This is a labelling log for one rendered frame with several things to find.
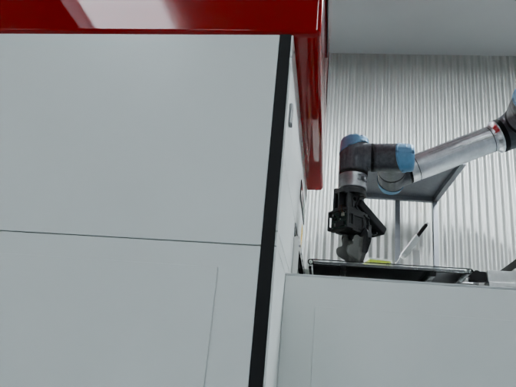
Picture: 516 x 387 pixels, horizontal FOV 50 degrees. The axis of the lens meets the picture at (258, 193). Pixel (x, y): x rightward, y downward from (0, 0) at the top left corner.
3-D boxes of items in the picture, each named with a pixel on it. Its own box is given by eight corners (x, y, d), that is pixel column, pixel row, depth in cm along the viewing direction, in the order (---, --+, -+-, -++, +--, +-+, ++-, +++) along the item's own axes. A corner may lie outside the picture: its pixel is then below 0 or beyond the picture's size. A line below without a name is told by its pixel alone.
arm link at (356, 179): (352, 183, 150) (375, 176, 144) (352, 199, 148) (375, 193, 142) (332, 175, 146) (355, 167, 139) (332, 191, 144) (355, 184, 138)
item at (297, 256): (289, 276, 122) (292, 235, 125) (298, 306, 163) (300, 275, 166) (297, 276, 122) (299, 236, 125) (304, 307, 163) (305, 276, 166)
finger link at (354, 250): (340, 269, 134) (342, 233, 137) (357, 273, 138) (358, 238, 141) (349, 267, 132) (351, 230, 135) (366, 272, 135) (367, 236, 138)
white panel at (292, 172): (260, 245, 87) (279, 34, 101) (290, 315, 163) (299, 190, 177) (280, 246, 87) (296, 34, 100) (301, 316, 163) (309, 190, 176)
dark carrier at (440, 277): (312, 263, 129) (312, 260, 129) (315, 290, 161) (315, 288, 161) (464, 272, 124) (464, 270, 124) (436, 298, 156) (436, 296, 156)
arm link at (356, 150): (372, 131, 144) (339, 132, 146) (370, 170, 140) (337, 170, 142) (372, 144, 151) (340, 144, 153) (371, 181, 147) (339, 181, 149)
